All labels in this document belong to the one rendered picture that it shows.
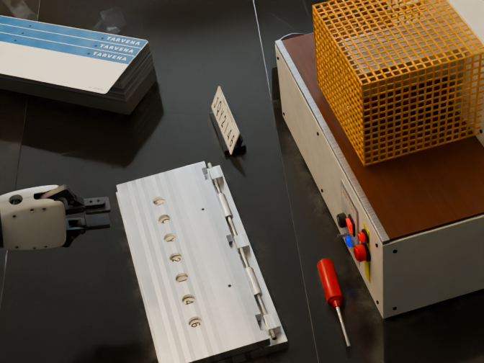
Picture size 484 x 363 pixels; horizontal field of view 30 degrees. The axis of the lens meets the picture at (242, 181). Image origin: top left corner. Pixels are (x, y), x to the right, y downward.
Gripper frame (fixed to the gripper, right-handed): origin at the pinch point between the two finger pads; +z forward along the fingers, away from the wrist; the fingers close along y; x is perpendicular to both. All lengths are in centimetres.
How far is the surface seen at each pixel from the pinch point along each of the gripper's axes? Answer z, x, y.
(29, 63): -5, -59, 10
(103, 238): 3.2, -13.1, 19.2
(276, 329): 25.9, 20.0, 10.8
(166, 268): 11.6, 1.8, 13.0
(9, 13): -7, -99, 22
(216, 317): 17.1, 15.2, 11.8
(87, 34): 8, -65, 7
